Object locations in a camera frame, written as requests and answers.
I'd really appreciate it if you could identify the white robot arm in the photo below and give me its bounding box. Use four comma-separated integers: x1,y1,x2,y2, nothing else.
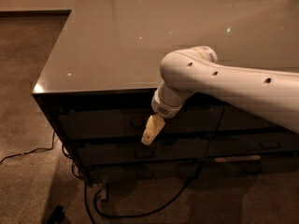
141,46,299,146

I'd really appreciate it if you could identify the grey cabinet with glossy top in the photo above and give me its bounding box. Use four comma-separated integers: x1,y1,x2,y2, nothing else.
34,0,298,184

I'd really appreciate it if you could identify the thick black floor cable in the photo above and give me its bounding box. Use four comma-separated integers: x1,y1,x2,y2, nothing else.
83,161,203,224

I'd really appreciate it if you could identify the thin black floor cable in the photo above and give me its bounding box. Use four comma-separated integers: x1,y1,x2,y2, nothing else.
0,132,57,165

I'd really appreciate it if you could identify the black object on floor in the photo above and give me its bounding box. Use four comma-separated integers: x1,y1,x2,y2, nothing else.
46,205,64,224

